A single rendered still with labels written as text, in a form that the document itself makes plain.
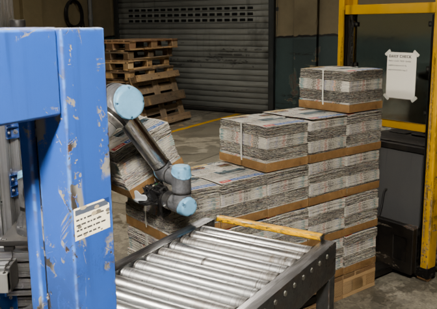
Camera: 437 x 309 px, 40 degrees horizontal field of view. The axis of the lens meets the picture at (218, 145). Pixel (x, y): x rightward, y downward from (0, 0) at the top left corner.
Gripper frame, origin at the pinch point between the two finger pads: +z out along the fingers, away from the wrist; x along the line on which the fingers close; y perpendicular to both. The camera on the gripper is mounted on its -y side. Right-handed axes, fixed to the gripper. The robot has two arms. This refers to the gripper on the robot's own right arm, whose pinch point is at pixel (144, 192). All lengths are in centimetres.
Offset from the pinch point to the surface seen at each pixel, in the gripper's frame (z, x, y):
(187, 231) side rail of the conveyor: -42.1, 7.8, -1.4
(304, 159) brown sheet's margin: -6, -86, -31
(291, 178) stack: -5, -74, -36
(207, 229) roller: -44.0, 0.7, -4.6
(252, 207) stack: -6, -47, -35
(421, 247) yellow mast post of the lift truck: -20, -143, -122
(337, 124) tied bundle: -5, -115, -26
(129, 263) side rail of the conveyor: -55, 37, 10
